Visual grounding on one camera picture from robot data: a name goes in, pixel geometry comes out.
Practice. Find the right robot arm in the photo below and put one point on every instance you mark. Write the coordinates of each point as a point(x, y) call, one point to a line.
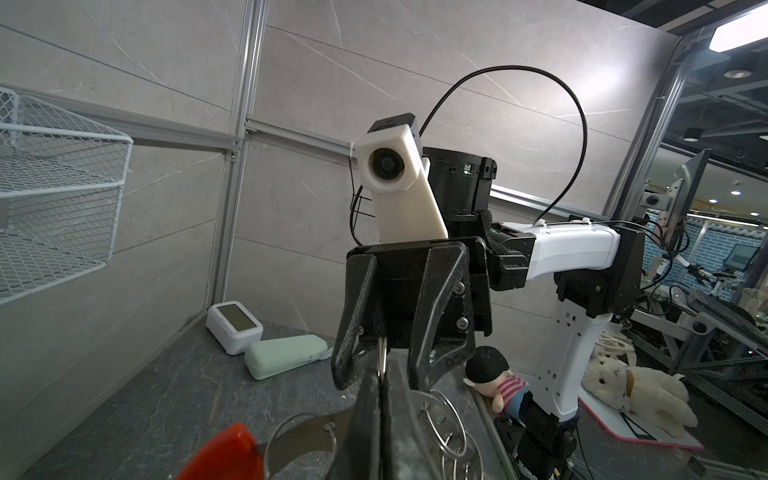
point(596, 271)

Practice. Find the white plush dog toy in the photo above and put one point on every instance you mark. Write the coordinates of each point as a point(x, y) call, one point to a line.
point(653, 395)

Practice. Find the white digital timer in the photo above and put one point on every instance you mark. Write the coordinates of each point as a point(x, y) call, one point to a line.
point(233, 326)

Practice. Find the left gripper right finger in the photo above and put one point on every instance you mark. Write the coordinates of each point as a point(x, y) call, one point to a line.
point(406, 453)

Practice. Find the grey key organizer red handle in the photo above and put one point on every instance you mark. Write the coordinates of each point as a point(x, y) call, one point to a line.
point(235, 454)

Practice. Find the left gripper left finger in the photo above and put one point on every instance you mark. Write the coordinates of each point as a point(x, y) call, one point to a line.
point(359, 457)

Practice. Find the white wire mesh basket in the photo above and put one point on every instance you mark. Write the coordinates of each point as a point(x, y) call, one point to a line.
point(62, 182)

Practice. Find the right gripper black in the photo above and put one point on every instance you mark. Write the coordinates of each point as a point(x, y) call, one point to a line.
point(427, 296)

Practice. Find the boy plush doll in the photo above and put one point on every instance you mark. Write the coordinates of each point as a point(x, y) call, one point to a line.
point(489, 374)

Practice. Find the green eyeglass case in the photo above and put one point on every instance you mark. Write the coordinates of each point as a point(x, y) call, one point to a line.
point(268, 358)

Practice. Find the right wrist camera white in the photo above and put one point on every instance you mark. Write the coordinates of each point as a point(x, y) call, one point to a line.
point(391, 168)

